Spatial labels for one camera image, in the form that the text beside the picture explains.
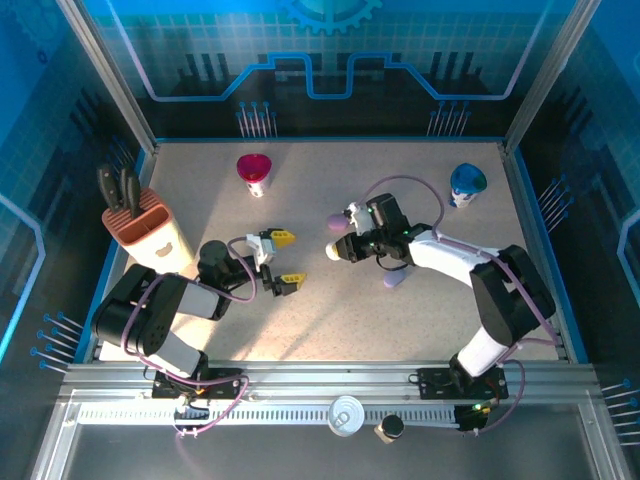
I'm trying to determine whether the aluminium frame post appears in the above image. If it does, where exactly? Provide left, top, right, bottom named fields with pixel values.
left=53, top=0, right=160, bottom=154
left=503, top=0, right=604, bottom=154

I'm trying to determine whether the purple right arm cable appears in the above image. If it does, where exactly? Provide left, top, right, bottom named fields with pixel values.
left=362, top=173, right=560, bottom=437

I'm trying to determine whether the cup with blue lid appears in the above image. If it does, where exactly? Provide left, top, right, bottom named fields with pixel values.
left=449, top=162, right=488, bottom=209

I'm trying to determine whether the aluminium mounting rail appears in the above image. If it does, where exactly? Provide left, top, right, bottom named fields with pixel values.
left=59, top=360, right=601, bottom=399

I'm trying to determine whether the terracotta and cream knife block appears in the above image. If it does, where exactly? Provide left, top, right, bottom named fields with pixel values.
left=101, top=188, right=196, bottom=276

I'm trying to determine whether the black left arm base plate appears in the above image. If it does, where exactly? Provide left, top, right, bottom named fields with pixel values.
left=151, top=367, right=245, bottom=401

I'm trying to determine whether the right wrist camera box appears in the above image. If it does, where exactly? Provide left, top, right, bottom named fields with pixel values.
left=348, top=201, right=372, bottom=235

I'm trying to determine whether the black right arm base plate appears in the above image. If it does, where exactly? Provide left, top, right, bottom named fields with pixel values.
left=417, top=368, right=510, bottom=401

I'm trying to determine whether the aluminium table side rail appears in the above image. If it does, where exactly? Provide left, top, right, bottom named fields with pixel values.
left=501, top=143, right=574, bottom=362

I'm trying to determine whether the slotted grey cable duct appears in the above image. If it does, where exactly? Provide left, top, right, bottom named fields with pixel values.
left=77, top=405, right=461, bottom=426

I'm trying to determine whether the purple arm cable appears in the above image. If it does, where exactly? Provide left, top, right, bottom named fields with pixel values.
left=362, top=173, right=560, bottom=437
left=122, top=237, right=259, bottom=441

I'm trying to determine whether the cup with magenta lid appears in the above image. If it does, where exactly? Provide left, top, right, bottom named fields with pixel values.
left=236, top=153, right=274, bottom=199

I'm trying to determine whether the silver tin can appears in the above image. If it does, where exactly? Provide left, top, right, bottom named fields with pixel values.
left=327, top=394, right=366, bottom=439

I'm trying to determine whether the black-handled knife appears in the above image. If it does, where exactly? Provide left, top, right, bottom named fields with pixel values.
left=94, top=163, right=114, bottom=210
left=117, top=167, right=132, bottom=209
left=124, top=172, right=143, bottom=220

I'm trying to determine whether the small black-lidded jar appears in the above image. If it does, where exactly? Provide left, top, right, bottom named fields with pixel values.
left=374, top=414, right=405, bottom=445

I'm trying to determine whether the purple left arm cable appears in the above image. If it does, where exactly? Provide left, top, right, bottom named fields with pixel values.
left=122, top=237, right=259, bottom=441

